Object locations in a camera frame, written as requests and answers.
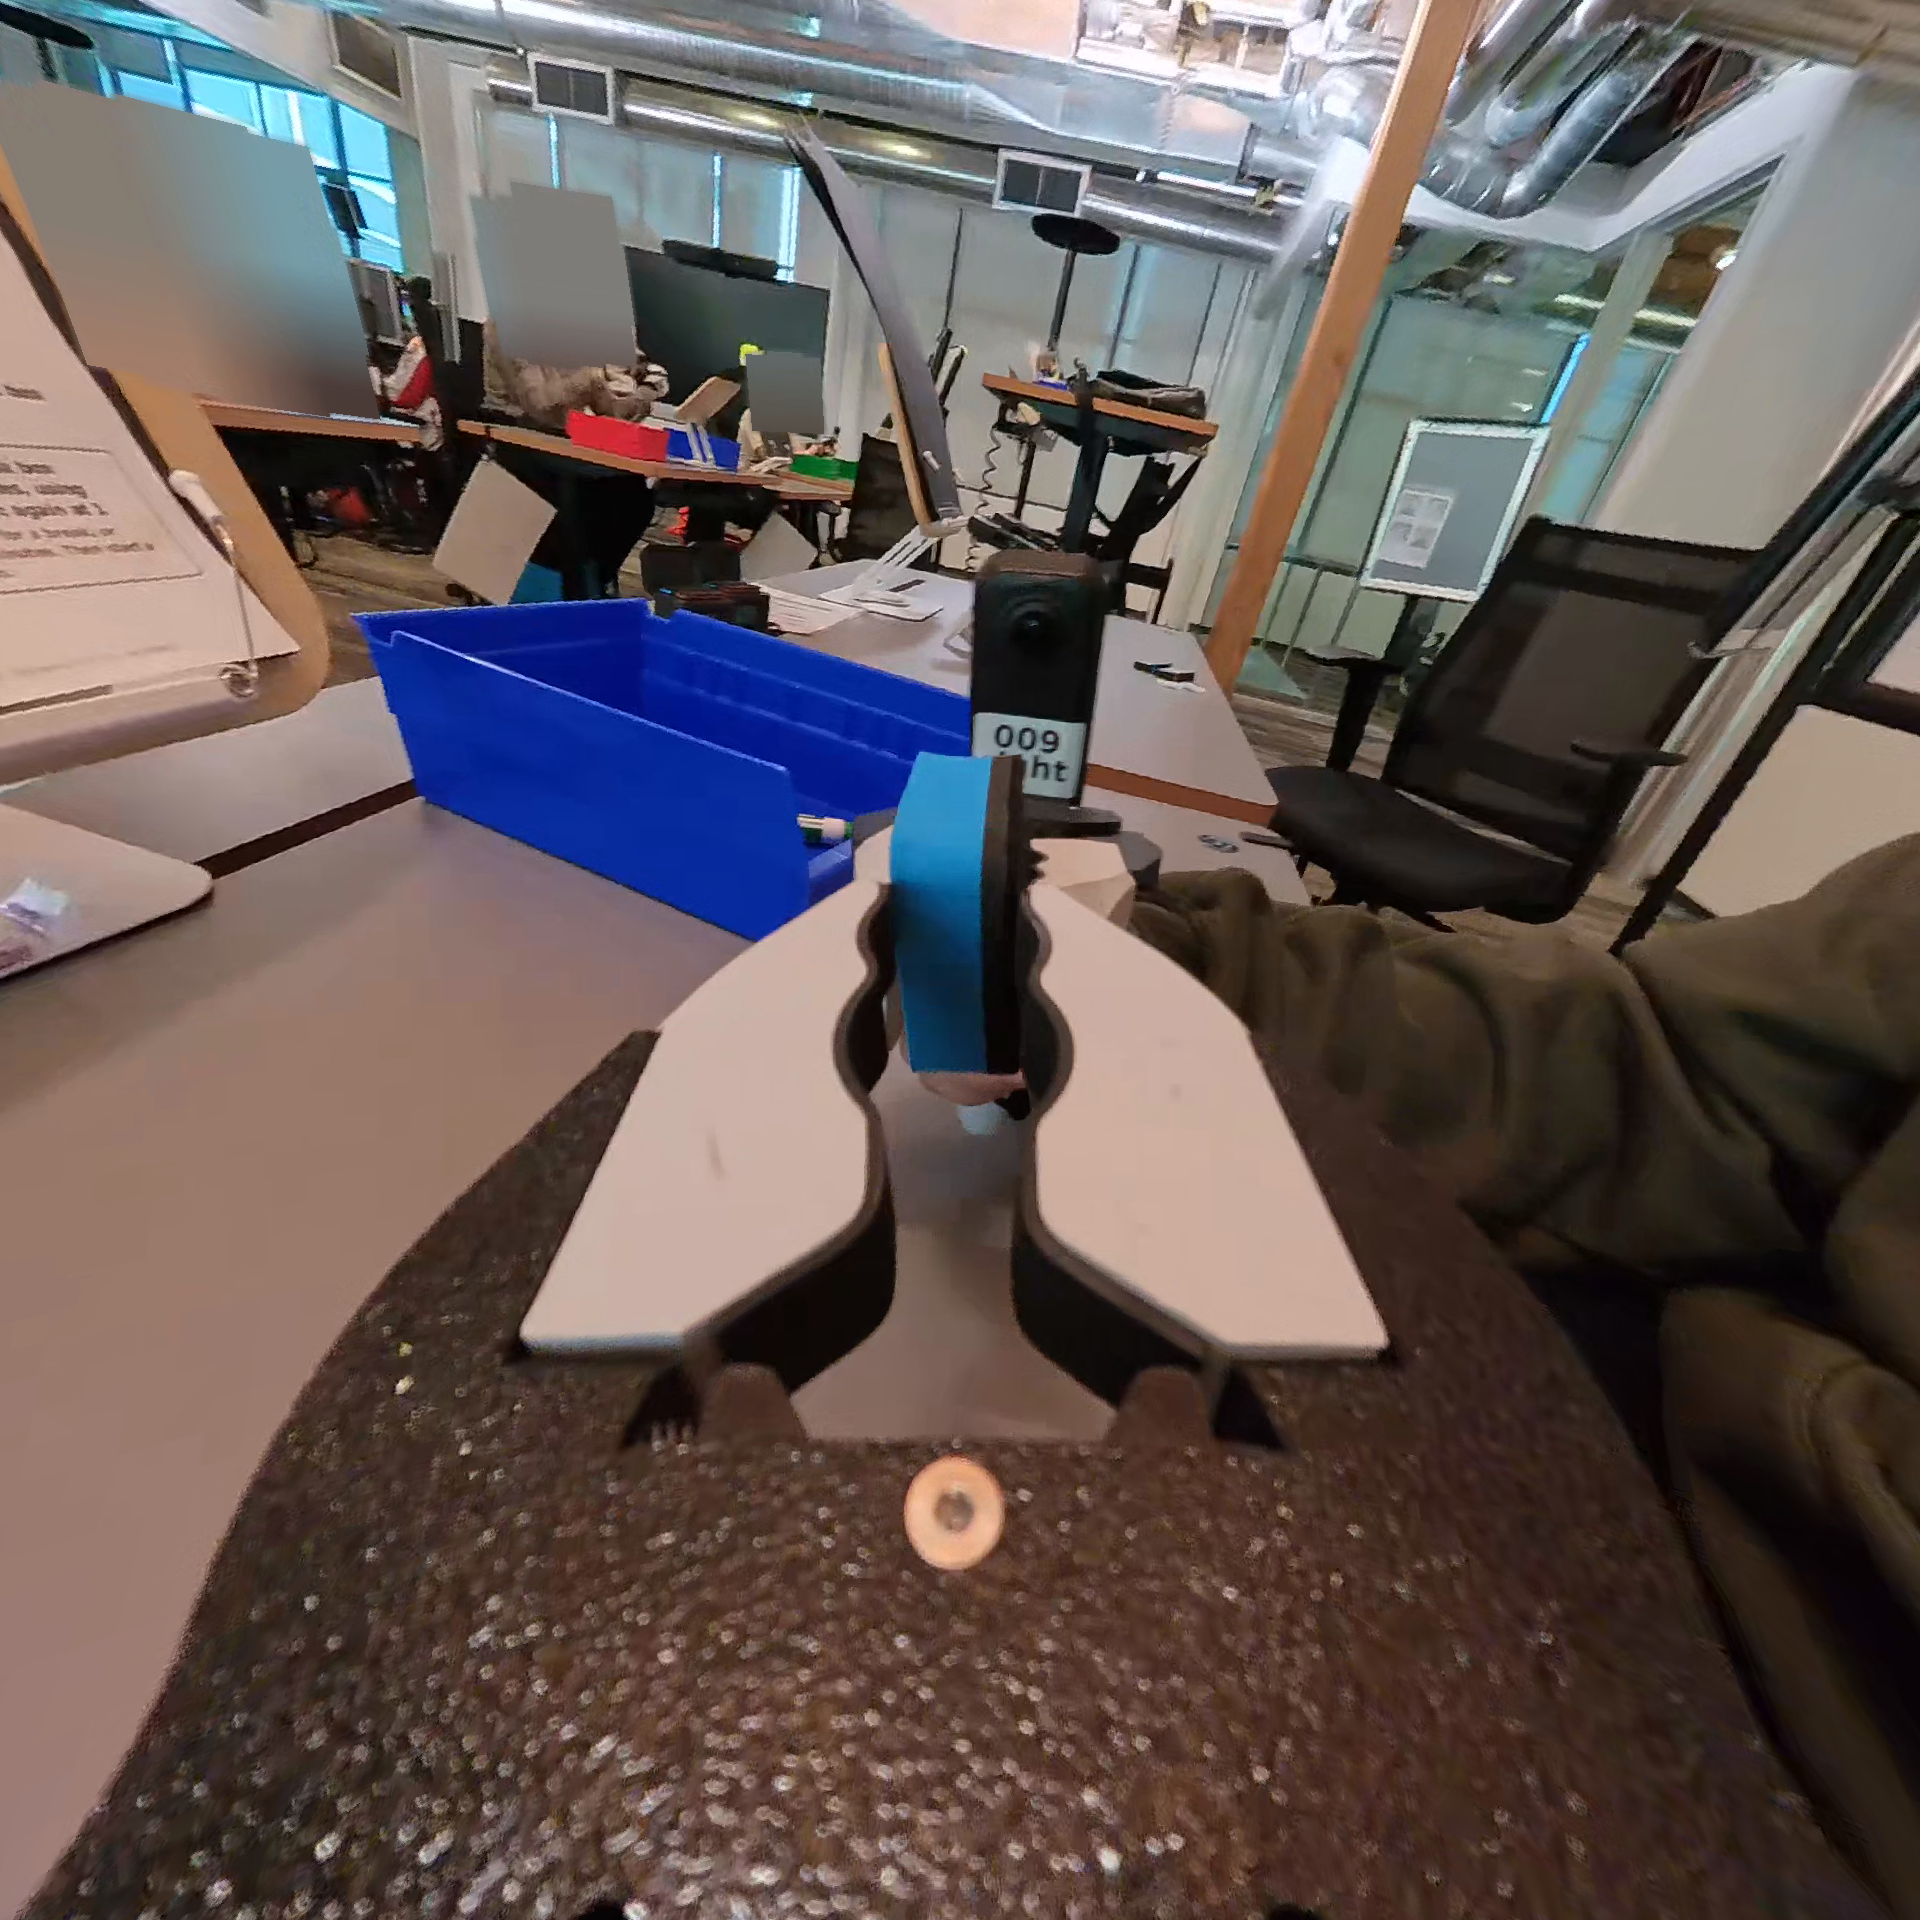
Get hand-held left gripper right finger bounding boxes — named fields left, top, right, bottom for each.
left=1015, top=884, right=1392, bottom=1445

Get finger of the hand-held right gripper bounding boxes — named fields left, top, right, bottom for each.
left=1039, top=834, right=1144, bottom=922

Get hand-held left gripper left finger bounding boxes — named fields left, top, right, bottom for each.
left=518, top=879, right=903, bottom=1414

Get blue whiteboard eraser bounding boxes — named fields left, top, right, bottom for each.
left=885, top=751, right=1039, bottom=1098

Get blue plastic bin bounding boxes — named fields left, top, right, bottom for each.
left=351, top=596, right=976, bottom=944

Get person's right forearm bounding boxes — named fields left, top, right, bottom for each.
left=1130, top=836, right=1920, bottom=1290

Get loose white papers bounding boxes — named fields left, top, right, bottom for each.
left=765, top=573, right=950, bottom=624

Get standing desk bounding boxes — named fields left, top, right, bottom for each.
left=978, top=370, right=1221, bottom=601

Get tall tilted display stand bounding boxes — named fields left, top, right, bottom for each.
left=784, top=122, right=974, bottom=568

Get black pole lamp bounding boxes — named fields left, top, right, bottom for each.
left=1030, top=210, right=1127, bottom=376

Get grey notice board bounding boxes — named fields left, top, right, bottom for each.
left=1359, top=415, right=1553, bottom=605

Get black monitor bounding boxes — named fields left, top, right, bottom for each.
left=621, top=239, right=833, bottom=440

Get black office chair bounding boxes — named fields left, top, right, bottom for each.
left=1264, top=513, right=1768, bottom=927

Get wooden-top desk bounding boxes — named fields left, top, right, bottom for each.
left=194, top=397, right=453, bottom=518
left=456, top=415, right=863, bottom=601

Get wooden post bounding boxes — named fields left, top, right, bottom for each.
left=1204, top=0, right=1484, bottom=695

